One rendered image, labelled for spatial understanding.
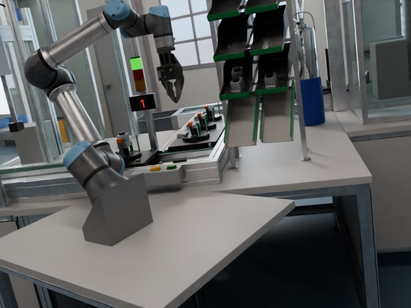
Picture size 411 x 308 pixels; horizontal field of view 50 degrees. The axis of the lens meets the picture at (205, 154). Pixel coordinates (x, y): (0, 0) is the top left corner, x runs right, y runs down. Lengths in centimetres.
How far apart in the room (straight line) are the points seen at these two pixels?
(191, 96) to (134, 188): 458
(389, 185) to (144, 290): 171
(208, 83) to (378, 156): 362
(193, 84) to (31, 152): 341
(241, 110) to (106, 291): 106
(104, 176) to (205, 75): 442
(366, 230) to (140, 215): 87
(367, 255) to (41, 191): 140
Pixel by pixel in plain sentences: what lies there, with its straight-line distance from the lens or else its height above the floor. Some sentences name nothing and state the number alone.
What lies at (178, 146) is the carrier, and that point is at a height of 97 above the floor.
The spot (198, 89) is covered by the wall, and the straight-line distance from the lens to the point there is 592.
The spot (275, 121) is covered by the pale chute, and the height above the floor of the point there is 106.
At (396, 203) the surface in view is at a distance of 262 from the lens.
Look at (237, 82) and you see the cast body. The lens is 183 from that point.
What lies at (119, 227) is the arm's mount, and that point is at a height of 91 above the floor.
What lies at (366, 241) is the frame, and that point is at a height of 59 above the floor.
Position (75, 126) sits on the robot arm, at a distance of 174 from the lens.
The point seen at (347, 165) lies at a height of 86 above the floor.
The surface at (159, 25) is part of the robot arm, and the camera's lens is 170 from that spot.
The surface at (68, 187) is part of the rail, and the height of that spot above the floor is 91.
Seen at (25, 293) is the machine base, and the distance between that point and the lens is 234.
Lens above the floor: 143
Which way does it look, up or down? 14 degrees down
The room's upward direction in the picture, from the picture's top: 9 degrees counter-clockwise
